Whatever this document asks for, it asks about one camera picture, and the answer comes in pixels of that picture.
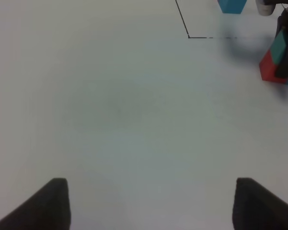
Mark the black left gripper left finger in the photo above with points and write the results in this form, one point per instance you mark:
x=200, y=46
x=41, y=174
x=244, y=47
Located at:
x=47, y=209

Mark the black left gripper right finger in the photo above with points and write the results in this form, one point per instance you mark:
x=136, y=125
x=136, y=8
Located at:
x=256, y=208

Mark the green cube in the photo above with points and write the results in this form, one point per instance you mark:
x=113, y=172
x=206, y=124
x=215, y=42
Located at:
x=278, y=47

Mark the red cube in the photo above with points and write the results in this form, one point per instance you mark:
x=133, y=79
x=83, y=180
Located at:
x=268, y=66

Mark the blue template cube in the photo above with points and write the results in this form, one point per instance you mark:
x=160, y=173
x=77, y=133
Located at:
x=232, y=6

